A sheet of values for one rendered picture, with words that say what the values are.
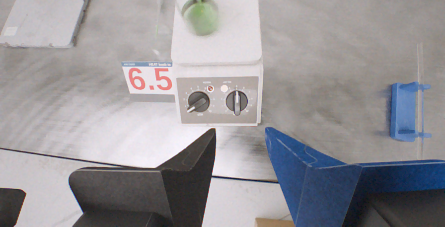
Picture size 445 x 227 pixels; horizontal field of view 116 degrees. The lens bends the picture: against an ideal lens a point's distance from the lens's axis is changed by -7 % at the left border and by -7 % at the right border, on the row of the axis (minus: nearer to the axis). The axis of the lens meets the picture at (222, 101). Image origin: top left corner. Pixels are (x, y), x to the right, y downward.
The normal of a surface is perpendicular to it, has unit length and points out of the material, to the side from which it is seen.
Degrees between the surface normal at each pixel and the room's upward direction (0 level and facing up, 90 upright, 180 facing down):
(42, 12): 0
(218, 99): 30
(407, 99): 0
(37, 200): 0
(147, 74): 40
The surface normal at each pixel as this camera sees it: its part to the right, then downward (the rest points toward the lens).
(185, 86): -0.04, 0.31
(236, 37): -0.05, -0.21
